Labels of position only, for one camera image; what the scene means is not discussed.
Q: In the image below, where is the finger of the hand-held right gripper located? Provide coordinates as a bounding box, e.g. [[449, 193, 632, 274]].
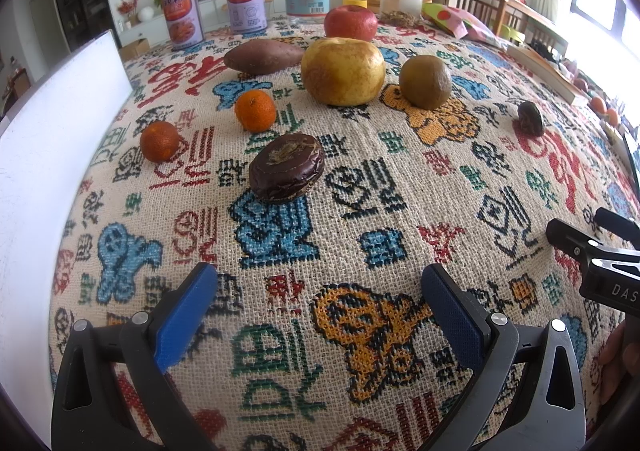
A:
[[546, 217, 640, 277], [595, 207, 640, 238]]

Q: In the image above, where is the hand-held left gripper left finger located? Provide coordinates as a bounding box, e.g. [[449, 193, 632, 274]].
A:
[[51, 262, 219, 451]]

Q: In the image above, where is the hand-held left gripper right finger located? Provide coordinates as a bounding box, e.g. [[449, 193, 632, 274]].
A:
[[421, 263, 587, 451]]

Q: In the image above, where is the small dark wrinkled fruit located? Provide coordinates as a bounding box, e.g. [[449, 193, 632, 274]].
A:
[[516, 101, 545, 137]]

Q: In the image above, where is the small orange tangerine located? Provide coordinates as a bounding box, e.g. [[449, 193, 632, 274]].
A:
[[139, 121, 182, 163], [235, 90, 277, 133]]

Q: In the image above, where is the large dark brown fruit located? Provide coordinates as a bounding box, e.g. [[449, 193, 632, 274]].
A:
[[248, 133, 326, 204]]

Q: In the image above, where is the white cardboard box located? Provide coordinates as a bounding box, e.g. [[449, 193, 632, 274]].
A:
[[0, 28, 135, 397]]

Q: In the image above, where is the large yellow pear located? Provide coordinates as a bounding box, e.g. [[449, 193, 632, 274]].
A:
[[300, 37, 386, 106]]

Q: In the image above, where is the purple sweet potato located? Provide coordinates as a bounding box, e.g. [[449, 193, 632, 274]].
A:
[[223, 39, 306, 76]]

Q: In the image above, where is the person's right hand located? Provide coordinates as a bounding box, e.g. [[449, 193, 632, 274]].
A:
[[597, 320, 640, 407]]

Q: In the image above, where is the printed woven tablecloth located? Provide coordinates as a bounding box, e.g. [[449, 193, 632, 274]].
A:
[[47, 16, 640, 451]]

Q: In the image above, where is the flat wooden board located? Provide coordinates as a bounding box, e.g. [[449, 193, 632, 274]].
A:
[[507, 45, 591, 106]]

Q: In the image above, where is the brown-green round fruit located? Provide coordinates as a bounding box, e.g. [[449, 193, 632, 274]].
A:
[[398, 55, 453, 110]]

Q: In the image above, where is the pink dotted bag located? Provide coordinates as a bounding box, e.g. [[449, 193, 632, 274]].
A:
[[422, 2, 496, 44]]

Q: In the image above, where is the wooden chair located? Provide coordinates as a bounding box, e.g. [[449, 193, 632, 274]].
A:
[[445, 0, 533, 39]]

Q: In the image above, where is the brown cardboard box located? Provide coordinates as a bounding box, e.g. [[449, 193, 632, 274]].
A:
[[120, 38, 151, 62]]

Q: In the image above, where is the red apple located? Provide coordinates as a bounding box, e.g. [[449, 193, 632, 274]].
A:
[[324, 6, 379, 42]]

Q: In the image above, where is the red flower plant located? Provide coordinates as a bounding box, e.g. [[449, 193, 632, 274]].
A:
[[117, 0, 140, 28]]

